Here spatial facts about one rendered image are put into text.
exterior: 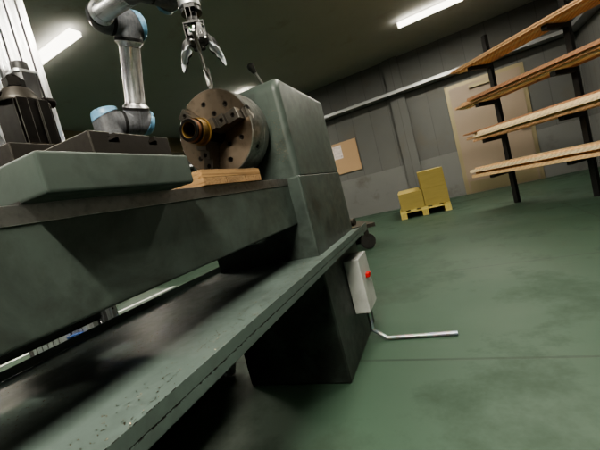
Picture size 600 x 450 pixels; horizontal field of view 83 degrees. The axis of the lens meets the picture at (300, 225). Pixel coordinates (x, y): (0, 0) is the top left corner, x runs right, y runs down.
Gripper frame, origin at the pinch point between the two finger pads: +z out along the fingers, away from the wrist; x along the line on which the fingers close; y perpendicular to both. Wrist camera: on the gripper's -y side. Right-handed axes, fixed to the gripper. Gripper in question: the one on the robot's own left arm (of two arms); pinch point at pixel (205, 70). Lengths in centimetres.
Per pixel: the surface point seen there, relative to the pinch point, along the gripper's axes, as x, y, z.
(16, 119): -37, 51, 23
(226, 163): -0.6, 1.2, 33.9
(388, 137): 317, -584, -27
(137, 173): -12, 66, 41
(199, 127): -5.4, 13.9, 22.4
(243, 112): 9.5, 6.6, 18.7
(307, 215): 25, -2, 59
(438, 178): 297, -381, 74
